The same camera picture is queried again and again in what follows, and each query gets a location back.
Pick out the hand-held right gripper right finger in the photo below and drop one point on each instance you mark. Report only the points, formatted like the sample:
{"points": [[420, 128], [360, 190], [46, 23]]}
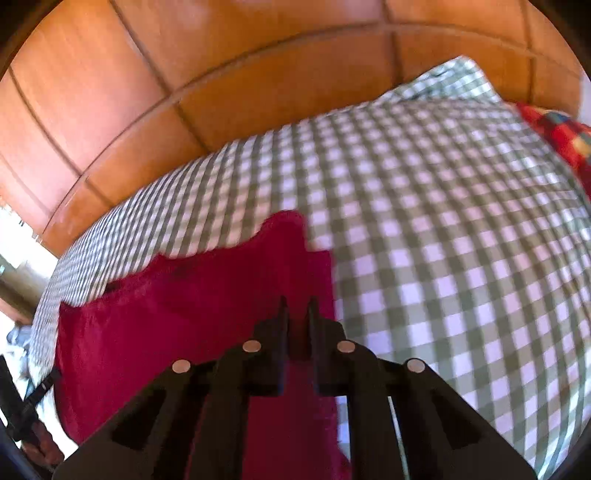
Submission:
{"points": [[323, 350]]}

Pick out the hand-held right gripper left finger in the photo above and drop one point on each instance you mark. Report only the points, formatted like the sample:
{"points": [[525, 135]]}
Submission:
{"points": [[272, 350]]}

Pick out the red knitted garment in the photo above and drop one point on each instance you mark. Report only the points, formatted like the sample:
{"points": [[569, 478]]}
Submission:
{"points": [[175, 323]]}

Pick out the person's left hand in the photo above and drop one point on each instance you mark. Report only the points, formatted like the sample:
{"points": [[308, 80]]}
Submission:
{"points": [[44, 445]]}

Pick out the green checked blanket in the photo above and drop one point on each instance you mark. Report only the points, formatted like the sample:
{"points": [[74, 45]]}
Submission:
{"points": [[438, 258]]}

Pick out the wooden wardrobe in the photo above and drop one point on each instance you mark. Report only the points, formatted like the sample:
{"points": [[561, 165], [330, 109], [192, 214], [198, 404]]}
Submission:
{"points": [[138, 92]]}

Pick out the colourful checked pillow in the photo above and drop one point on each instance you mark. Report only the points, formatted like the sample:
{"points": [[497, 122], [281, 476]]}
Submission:
{"points": [[563, 134]]}

